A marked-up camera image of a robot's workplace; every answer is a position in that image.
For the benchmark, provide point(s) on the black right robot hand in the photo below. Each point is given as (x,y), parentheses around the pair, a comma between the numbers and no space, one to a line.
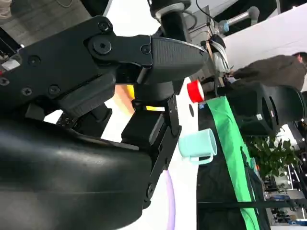
(60,167)

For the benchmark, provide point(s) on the orange white toy bread roll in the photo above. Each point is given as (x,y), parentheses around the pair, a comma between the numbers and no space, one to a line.
(126,93)

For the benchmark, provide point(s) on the lilac plate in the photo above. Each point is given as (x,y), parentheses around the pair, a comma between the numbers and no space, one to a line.
(170,198)

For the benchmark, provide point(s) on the pale green mug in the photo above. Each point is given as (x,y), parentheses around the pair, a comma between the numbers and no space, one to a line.
(196,143)

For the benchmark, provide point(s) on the black round table grommet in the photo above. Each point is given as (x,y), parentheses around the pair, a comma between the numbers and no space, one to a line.
(191,110)

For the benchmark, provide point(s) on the black cloth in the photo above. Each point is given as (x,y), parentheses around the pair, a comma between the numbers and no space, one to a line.
(211,179)

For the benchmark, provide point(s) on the red tape roll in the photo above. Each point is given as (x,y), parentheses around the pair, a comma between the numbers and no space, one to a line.
(194,92)

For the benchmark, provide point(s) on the green cloth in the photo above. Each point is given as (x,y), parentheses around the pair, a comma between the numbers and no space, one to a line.
(230,148)

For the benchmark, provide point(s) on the black machine housing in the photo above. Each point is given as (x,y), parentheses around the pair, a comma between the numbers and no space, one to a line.
(251,107)

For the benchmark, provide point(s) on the green leafy plant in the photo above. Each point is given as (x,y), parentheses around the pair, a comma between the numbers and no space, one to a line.
(271,153)

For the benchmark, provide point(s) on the shelf with boxes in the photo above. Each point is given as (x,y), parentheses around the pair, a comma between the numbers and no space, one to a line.
(287,191)

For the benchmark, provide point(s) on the person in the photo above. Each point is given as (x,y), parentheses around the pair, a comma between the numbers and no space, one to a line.
(271,69)

